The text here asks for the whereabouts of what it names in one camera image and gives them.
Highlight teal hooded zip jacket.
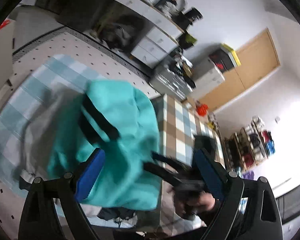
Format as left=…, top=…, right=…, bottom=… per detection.
left=46, top=79, right=161, bottom=211

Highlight person's right hand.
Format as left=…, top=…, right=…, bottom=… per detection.
left=168, top=188, right=216, bottom=218

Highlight blue white plaid cloth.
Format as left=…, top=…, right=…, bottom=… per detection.
left=235, top=167, right=248, bottom=214

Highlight plaid checkered bed sheet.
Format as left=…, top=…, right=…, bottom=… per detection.
left=0, top=53, right=219, bottom=239

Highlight purple cloth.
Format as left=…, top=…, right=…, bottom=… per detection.
left=242, top=171, right=255, bottom=180

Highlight yellow shoes on floor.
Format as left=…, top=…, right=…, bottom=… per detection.
left=207, top=122, right=216, bottom=130

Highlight orange plastic bag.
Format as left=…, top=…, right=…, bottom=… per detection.
left=196, top=103, right=209, bottom=116

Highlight wooden shoe rack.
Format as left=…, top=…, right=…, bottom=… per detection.
left=224, top=116, right=275, bottom=173

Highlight grey plastic crate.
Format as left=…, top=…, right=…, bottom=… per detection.
left=149, top=68, right=192, bottom=101

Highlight folded white garment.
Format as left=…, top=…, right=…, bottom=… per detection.
left=19, top=84, right=138, bottom=229

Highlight white dresser with drawers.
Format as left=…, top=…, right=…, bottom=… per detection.
left=115, top=0, right=184, bottom=68

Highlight stacked shoe boxes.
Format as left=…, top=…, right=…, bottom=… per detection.
left=209, top=43, right=241, bottom=73

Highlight wooden door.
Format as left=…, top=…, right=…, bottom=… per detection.
left=199, top=28, right=280, bottom=111

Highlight black duffel bag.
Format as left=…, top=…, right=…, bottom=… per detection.
left=99, top=15, right=144, bottom=50

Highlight black hat box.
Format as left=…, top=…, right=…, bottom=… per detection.
left=176, top=7, right=203, bottom=31

